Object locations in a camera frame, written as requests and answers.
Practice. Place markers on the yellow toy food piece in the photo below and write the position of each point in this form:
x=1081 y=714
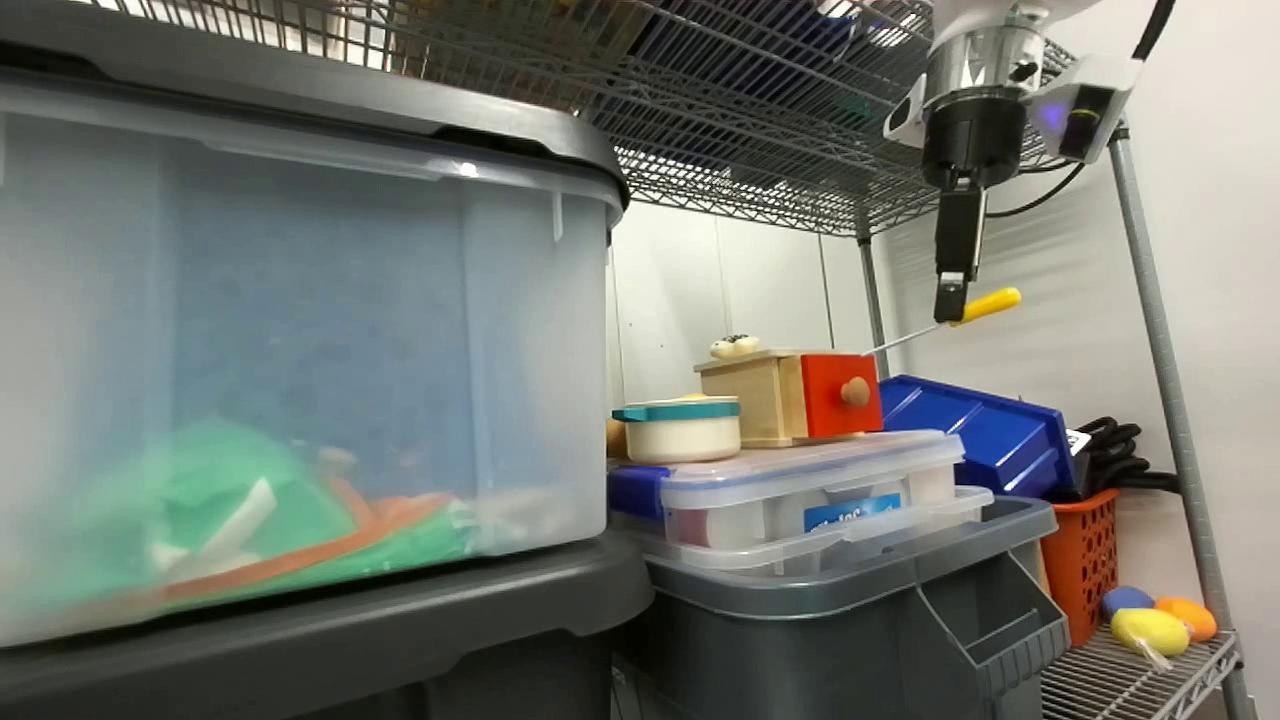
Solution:
x=995 y=307

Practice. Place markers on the clear tote with dark lid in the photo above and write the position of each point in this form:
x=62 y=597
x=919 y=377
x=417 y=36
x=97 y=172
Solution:
x=334 y=333

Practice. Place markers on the orange soft toy ball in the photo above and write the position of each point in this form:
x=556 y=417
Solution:
x=1189 y=616

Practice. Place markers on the blue soft toy ball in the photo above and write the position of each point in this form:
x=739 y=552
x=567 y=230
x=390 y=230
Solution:
x=1127 y=603

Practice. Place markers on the clear flat container blue rim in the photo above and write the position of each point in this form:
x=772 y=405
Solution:
x=801 y=485

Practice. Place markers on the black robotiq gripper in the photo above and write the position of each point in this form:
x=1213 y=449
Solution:
x=977 y=140

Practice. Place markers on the clear flat storage container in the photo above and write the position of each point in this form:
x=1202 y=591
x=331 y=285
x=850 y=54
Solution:
x=952 y=524

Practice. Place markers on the red drawer with wooden knob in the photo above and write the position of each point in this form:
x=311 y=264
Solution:
x=826 y=405

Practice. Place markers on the blue plastic bin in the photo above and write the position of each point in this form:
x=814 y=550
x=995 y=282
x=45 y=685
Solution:
x=982 y=432

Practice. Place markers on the large grey tote bin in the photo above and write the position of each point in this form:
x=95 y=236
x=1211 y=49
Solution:
x=801 y=655

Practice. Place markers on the red wooden box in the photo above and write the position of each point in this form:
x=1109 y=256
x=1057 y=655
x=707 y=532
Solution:
x=752 y=402

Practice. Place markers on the green fabric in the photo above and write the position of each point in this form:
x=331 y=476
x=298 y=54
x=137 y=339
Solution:
x=203 y=504

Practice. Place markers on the orange perforated basket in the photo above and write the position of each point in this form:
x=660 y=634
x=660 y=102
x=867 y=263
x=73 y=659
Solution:
x=1081 y=562

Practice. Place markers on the yellow soft toy ball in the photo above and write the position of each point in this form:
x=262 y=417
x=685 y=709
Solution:
x=1148 y=630

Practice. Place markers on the dark grey tote bin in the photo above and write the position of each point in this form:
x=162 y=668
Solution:
x=402 y=640

